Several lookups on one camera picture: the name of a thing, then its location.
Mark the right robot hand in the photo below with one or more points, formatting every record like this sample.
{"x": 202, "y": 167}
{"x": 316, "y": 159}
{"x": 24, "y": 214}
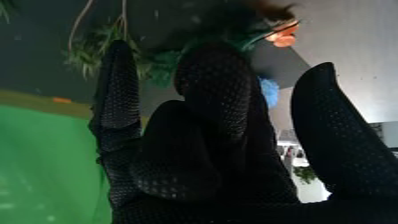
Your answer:
{"x": 214, "y": 160}

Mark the green sprig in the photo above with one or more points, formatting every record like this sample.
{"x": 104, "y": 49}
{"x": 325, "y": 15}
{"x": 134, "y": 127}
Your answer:
{"x": 90, "y": 53}

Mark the blue flower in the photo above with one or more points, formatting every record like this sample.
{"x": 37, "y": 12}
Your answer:
{"x": 271, "y": 91}

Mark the bunch of green sprigs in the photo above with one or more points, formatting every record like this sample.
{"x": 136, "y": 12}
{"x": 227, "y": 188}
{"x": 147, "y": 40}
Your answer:
{"x": 237, "y": 31}

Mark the white sheet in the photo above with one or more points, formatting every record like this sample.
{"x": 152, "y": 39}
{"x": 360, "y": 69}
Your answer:
{"x": 356, "y": 40}

